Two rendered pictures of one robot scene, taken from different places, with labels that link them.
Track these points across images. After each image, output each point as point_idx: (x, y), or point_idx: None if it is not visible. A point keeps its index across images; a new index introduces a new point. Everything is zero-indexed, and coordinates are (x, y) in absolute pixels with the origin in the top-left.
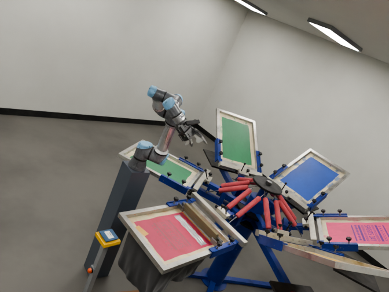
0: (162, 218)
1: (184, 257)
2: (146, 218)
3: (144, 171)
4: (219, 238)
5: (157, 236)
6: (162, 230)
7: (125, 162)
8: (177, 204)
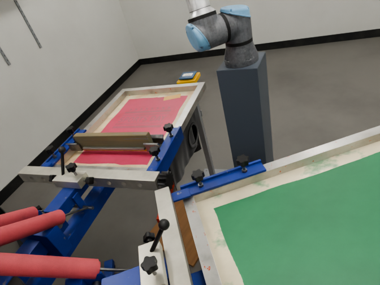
0: (168, 122)
1: (113, 113)
2: (182, 107)
3: (224, 65)
4: (72, 143)
5: (154, 105)
6: (154, 113)
7: (258, 52)
8: (165, 139)
